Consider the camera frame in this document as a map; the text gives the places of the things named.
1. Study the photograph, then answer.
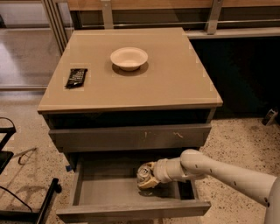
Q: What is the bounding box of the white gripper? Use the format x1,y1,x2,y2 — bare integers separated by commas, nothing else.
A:
137,157,186,190

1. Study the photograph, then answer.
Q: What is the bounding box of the green white 7up can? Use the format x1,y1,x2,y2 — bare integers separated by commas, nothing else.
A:
136,164,152,184

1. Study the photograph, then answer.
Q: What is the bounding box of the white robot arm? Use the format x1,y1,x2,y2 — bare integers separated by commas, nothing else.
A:
136,149,280,224

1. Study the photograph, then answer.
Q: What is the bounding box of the open grey middle drawer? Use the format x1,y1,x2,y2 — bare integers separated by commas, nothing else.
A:
57,150,211,224

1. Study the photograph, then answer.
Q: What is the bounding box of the tan top drawer cabinet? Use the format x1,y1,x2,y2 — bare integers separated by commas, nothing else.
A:
38,28,222,165

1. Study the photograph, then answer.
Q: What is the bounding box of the closed grey top drawer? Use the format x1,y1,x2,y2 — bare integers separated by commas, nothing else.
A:
49,123,212,152

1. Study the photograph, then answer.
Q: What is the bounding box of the white paper bowl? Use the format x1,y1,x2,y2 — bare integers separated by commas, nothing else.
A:
110,47,148,71

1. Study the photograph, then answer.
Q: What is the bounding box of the black snack packet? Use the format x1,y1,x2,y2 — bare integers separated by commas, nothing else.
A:
66,68,88,89

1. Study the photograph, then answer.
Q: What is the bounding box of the grey object on floor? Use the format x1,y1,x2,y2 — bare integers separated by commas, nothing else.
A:
262,108,278,126

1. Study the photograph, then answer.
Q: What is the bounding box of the black chair base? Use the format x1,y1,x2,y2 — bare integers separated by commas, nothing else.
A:
0,116,62,224

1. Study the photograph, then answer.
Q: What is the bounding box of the black cable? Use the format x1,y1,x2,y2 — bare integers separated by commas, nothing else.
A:
0,185,33,214

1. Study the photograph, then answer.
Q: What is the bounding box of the metal wall shelf frame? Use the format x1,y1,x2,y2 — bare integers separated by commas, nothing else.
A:
39,0,280,51

